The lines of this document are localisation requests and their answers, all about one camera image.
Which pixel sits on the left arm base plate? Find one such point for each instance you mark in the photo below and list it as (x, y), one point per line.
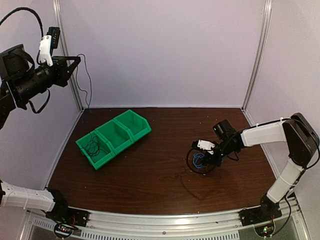
(67, 215)

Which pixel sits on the right circuit board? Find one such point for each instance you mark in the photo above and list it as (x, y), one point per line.
(264, 230)

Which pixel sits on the left green plastic bin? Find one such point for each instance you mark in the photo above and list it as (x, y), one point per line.
(97, 151)

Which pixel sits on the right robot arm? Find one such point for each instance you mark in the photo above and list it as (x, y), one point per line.
(294, 132)

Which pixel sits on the aluminium frame post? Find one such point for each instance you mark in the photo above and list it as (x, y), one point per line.
(64, 48)
(264, 31)

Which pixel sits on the circuit board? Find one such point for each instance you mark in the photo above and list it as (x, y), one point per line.
(264, 230)
(62, 231)

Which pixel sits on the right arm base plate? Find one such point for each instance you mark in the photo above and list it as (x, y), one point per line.
(253, 216)

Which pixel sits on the right aluminium frame post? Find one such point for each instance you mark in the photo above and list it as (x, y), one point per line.
(264, 31)

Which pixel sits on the front aluminium rail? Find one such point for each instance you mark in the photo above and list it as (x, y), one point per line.
(221, 225)

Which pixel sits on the left aluminium frame post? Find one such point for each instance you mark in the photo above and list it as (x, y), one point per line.
(64, 48)

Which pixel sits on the right green plastic bin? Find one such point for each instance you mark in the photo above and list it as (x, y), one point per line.
(137, 125)

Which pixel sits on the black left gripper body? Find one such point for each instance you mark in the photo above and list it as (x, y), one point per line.
(59, 78)

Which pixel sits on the middle green plastic bin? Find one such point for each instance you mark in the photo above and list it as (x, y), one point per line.
(116, 135)

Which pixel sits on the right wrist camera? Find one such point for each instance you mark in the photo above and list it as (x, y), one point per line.
(203, 145)

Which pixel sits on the left circuit board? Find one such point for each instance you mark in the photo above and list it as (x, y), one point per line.
(62, 231)

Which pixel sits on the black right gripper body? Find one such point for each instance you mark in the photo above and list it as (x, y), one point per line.
(217, 161)

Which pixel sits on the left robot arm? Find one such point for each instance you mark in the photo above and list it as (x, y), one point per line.
(21, 80)

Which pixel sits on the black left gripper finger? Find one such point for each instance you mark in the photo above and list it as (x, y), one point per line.
(72, 64)
(76, 59)

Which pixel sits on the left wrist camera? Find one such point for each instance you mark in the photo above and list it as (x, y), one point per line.
(48, 43)

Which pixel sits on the green plastic bin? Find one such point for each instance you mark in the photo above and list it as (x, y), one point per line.
(137, 125)
(116, 135)
(97, 151)

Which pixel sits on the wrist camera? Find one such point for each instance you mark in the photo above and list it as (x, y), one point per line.
(203, 145)
(48, 43)

